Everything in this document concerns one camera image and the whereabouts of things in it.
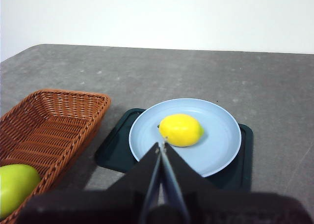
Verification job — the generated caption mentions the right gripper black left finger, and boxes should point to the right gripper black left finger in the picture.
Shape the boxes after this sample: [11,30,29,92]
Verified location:
[14,142,162,224]

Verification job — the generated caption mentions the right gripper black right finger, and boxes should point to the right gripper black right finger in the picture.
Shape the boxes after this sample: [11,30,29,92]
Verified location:
[161,142,314,224]

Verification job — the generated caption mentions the blue round plate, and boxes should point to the blue round plate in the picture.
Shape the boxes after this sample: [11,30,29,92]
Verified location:
[129,98,241,178]

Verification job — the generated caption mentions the yellow lemon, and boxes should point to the yellow lemon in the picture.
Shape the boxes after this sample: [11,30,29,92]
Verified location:
[157,113,205,147]

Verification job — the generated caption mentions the brown wicker basket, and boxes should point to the brown wicker basket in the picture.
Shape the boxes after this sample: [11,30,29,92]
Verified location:
[0,88,112,224]

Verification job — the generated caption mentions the black flat tray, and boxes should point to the black flat tray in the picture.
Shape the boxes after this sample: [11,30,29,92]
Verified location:
[94,108,254,192]

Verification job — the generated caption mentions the green apple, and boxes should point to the green apple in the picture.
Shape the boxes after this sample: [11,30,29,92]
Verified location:
[0,164,42,220]

